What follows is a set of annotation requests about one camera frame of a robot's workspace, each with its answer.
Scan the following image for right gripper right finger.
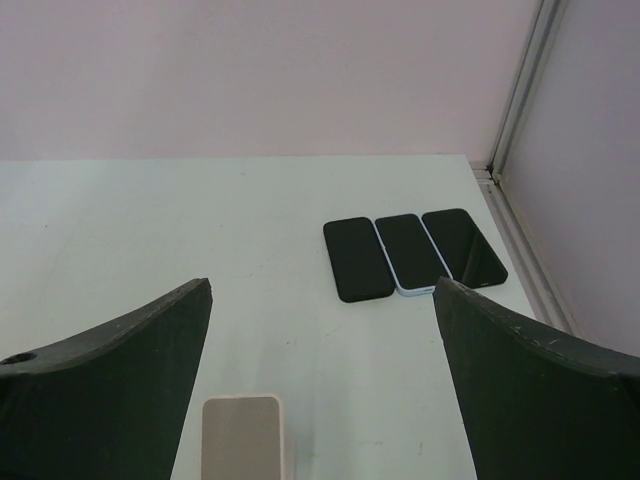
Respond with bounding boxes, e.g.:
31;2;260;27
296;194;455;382
433;278;639;479

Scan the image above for white folding phone stand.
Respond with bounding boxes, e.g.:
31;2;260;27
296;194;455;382
200;394;296;480

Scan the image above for right aluminium corner post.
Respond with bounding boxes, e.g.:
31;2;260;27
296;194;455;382
473;1;584;337

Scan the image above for black phone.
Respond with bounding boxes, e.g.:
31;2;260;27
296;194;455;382
421;208;508;289
323;217;395;303

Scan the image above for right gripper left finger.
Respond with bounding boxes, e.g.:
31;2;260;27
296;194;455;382
1;278;212;479

